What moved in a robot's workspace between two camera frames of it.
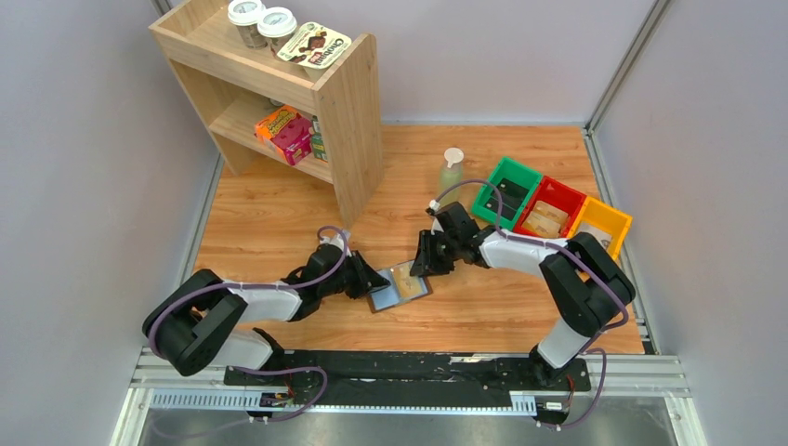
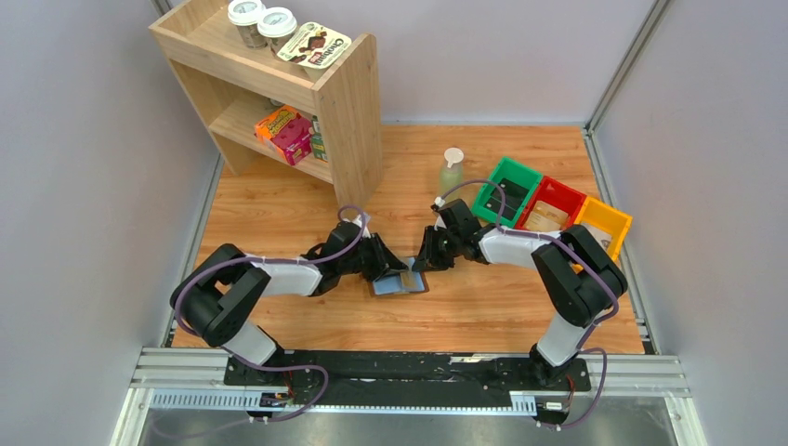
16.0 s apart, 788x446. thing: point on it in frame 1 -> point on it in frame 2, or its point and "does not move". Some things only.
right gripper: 436,249 does not move
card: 409,286 -> 545,217
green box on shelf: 319,150 does not move
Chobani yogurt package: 315,45 does not move
